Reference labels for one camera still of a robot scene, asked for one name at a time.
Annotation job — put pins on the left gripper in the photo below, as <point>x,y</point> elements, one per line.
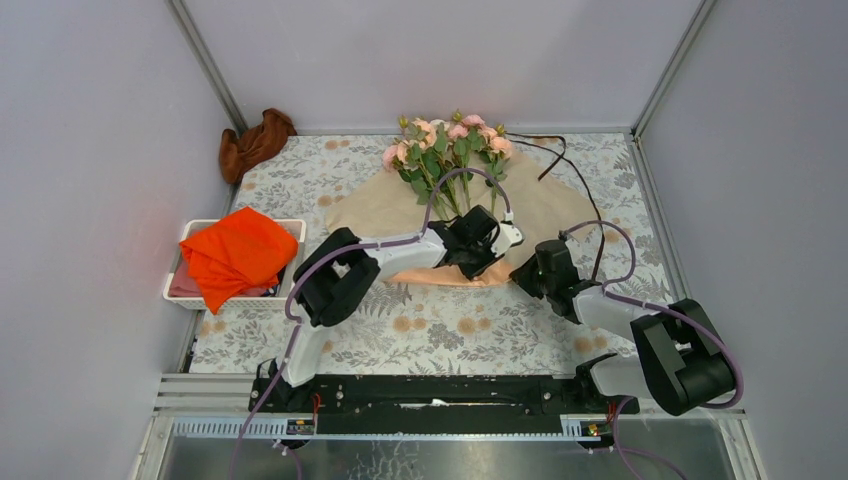
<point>486,257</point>

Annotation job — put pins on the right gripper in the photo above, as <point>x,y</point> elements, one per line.
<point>521,275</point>

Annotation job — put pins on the peach wrapping paper sheet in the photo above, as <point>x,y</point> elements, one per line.
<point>385,205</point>

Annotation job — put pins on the dark brown ribbon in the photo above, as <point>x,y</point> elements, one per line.
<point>570,179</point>

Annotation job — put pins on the pink fake flower bunch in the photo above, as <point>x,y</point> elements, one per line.
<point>487,152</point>

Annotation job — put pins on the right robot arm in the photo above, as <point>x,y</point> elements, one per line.
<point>680,363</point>

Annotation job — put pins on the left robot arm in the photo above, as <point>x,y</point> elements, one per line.
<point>330,284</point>

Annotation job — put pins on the floral patterned table mat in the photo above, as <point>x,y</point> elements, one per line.
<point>419,329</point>

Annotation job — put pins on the white plastic basket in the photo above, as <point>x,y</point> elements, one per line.
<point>182,291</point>

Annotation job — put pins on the orange cloth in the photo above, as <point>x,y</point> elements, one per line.
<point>244,250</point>

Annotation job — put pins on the brown cloth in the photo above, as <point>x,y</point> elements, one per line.
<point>240,153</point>

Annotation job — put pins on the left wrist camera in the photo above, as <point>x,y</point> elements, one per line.
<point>505,237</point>

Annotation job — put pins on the black mounting base rail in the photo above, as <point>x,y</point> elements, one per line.
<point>441,405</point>

